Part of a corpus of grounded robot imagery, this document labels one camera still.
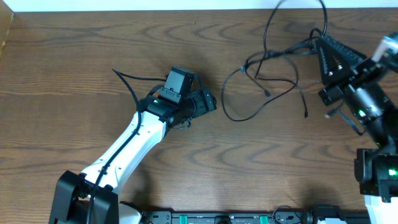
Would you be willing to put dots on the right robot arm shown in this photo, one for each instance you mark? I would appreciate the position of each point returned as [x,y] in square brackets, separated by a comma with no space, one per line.
[376,169]

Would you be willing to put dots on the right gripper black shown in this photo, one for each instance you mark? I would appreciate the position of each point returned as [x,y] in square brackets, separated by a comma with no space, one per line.
[343,82]

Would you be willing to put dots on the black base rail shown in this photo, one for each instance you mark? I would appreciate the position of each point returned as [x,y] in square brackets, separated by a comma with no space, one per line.
[280,216]

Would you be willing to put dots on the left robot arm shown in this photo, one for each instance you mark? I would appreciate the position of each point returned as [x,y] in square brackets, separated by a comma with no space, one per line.
[92,196]

